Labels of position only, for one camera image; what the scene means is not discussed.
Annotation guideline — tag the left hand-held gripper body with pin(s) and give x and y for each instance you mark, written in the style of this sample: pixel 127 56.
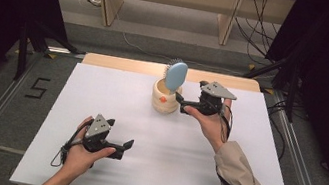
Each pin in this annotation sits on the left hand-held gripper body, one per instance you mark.
pixel 98 127

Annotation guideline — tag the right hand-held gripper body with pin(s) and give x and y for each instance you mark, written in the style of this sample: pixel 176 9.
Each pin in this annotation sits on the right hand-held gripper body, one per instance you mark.
pixel 213 104

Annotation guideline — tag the light blue hairbrush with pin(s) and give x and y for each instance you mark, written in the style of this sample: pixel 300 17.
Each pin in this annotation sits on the light blue hairbrush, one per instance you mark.
pixel 176 76

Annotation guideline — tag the person's right hand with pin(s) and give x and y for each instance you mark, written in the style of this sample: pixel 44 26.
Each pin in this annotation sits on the person's right hand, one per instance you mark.
pixel 213 129

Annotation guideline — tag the person's left hand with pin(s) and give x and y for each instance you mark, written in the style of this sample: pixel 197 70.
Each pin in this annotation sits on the person's left hand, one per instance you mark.
pixel 78 159

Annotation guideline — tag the white table board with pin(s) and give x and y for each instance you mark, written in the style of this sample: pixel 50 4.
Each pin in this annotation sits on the white table board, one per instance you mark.
pixel 110 103

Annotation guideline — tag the yellow tape piece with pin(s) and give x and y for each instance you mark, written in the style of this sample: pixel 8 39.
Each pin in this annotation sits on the yellow tape piece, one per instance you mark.
pixel 51 56
pixel 267 90
pixel 251 66

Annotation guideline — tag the wooden table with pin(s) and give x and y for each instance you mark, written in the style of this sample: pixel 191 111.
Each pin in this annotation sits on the wooden table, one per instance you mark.
pixel 116 63

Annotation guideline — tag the black metal stand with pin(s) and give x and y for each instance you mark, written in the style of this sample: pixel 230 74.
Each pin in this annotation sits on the black metal stand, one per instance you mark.
pixel 21 55
pixel 291 100

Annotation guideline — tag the silver metal bar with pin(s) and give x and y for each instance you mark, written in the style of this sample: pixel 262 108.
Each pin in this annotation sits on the silver metal bar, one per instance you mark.
pixel 58 50

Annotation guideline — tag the round floor socket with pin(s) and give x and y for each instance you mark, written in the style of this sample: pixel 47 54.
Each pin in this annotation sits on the round floor socket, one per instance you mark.
pixel 95 1

